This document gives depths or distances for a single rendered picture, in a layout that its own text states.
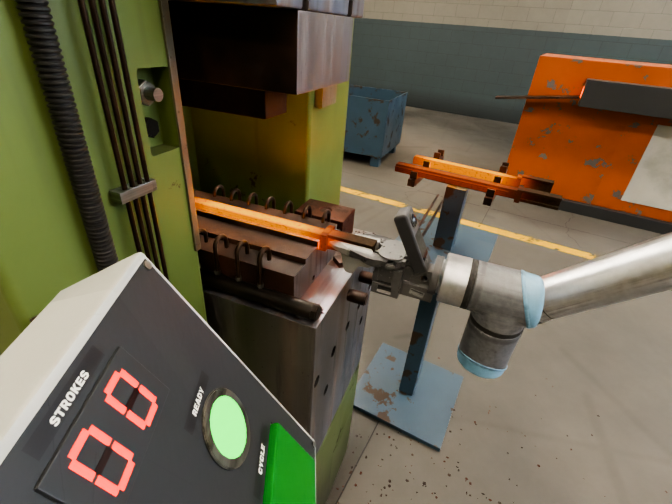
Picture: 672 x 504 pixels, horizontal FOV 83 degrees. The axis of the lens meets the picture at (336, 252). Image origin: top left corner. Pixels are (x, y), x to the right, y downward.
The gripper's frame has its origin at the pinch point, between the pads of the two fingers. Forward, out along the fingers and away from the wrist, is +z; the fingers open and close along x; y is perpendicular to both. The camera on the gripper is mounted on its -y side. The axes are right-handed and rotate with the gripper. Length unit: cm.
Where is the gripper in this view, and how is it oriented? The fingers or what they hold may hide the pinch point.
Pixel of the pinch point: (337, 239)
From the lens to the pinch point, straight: 72.6
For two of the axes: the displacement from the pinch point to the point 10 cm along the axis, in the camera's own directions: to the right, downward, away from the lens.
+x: 3.7, -4.6, 8.1
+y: -0.7, 8.5, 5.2
